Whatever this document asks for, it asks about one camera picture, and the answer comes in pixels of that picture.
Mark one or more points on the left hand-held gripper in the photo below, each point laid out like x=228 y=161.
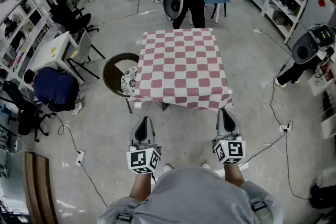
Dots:
x=139 y=160

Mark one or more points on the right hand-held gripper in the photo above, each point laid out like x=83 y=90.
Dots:
x=235 y=149

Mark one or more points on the pink white checkered tablecloth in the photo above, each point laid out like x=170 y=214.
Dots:
x=181 y=68

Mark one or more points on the person's right forearm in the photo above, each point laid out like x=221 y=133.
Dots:
x=233 y=174

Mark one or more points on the person's left forearm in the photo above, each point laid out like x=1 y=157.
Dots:
x=141 y=186

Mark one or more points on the person's left white shoe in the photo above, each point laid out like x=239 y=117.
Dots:
x=168 y=168

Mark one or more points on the person's white shoe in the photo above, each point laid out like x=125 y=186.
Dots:
x=168 y=168
x=205 y=165

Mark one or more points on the person's right white shoe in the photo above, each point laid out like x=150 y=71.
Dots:
x=205 y=165

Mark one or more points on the floral seat cushion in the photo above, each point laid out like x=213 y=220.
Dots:
x=128 y=81

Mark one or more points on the white power strip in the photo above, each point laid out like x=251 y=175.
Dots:
x=257 y=31
x=284 y=128
x=17 y=145
x=80 y=157

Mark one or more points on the dark round wicker chair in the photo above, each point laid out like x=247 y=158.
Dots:
x=111 y=73

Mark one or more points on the person's grey sweatshirt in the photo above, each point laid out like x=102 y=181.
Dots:
x=189 y=196

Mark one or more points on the white open box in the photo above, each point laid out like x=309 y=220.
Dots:
x=319 y=84
x=329 y=126

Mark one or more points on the grey chair with black legs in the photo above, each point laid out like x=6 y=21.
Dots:
x=84 y=47

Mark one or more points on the plain white rectangular table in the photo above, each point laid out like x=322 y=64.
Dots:
x=50 y=60

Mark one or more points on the brown wooden bench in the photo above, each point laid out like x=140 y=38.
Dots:
x=39 y=186

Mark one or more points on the black bag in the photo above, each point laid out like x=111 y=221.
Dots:
x=323 y=196

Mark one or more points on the small yellow object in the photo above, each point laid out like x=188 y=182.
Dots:
x=53 y=50

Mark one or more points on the black office chair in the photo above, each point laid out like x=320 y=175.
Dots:
x=68 y=17
x=23 y=112

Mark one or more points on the grey cabinet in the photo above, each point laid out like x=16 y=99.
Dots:
x=312 y=15

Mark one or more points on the small red tag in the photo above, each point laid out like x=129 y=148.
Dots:
x=322 y=2

